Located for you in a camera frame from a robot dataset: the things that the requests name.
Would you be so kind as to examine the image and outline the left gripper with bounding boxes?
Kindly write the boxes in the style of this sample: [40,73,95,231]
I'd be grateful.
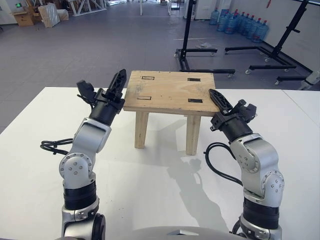
[89,87,126,126]

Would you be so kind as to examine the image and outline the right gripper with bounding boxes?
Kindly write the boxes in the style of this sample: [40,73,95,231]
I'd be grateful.
[210,106,254,145]

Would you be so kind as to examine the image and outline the wooden leg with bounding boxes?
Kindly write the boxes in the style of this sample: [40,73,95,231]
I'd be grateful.
[185,114,202,156]
[134,111,150,150]

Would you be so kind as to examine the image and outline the wooden seat board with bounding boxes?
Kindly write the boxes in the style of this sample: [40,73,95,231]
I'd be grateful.
[122,70,221,118]

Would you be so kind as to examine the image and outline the black wheeled stand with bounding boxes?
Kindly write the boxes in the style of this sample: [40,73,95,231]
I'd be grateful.
[174,0,237,76]
[224,0,314,86]

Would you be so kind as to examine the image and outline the blue water bottle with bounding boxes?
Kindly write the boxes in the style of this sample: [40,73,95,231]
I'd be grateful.
[224,13,239,35]
[209,7,221,26]
[246,14,259,40]
[238,12,251,36]
[251,17,270,43]
[216,9,230,32]

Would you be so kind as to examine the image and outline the cardboard box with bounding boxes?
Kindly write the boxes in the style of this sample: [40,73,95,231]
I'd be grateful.
[11,10,35,27]

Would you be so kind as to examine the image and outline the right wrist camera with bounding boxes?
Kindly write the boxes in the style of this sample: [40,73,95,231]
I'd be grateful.
[233,99,258,124]

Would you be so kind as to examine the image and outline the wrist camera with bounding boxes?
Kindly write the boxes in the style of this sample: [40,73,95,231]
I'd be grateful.
[233,99,258,124]
[76,79,97,106]

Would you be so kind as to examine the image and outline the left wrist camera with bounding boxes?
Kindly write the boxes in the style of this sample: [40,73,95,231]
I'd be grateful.
[76,79,97,106]

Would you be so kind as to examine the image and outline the black cable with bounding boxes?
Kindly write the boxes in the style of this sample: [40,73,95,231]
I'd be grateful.
[204,142,245,187]
[40,137,75,156]

